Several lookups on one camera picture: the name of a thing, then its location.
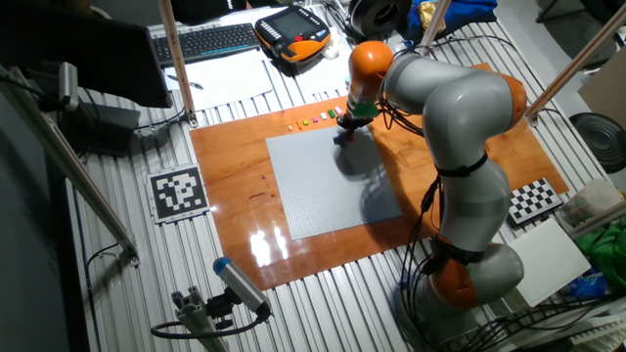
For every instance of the black round spool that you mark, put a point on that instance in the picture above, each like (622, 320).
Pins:
(376, 17)

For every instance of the black computer keyboard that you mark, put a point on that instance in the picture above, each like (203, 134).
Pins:
(205, 43)

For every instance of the clear plastic bag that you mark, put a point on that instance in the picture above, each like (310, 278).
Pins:
(592, 200)

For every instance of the blue plastic bag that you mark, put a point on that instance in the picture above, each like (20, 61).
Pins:
(587, 286)

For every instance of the black electronics box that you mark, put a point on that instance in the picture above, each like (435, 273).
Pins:
(102, 127)

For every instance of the black computer monitor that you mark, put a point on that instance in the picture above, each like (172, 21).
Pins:
(98, 58)

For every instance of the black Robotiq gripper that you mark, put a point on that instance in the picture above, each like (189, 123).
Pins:
(354, 123)

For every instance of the grey aluminium camera stand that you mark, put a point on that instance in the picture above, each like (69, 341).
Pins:
(195, 318)

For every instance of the orange black teach pendant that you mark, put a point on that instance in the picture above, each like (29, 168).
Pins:
(293, 34)

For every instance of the tan frame post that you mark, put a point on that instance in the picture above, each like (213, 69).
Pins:
(176, 58)
(435, 24)
(577, 63)

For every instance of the white tape roll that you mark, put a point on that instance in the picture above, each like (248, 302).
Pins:
(331, 46)

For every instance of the blue cloth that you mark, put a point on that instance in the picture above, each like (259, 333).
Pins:
(469, 12)

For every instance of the glossy wooden board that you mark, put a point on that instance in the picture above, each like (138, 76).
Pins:
(235, 171)

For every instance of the grey aluminium frame beam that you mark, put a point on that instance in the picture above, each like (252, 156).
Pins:
(63, 156)
(599, 220)

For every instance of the white flat box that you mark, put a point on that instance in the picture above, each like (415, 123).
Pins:
(552, 259)

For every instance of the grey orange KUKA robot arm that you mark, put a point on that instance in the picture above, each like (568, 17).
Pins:
(460, 102)

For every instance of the black ribbed disc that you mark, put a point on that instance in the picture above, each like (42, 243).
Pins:
(601, 142)

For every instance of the silver camera with blue cap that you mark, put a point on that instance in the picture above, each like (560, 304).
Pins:
(239, 283)

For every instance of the green cloth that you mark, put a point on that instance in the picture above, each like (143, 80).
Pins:
(609, 249)

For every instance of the black white AprilTag marker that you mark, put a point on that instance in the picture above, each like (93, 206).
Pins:
(178, 193)

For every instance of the dark pen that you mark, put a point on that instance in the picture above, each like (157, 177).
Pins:
(186, 82)

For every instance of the brown cardboard sheet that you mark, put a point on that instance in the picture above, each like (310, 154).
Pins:
(606, 93)

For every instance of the black white checkerboard card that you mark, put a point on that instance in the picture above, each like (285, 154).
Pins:
(534, 200)

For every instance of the grey Lego baseplate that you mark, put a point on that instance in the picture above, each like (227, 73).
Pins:
(323, 190)

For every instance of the small silver depth camera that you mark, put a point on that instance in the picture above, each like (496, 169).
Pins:
(68, 85)

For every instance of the green wrist adapter mount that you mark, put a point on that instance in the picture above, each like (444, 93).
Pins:
(364, 110)

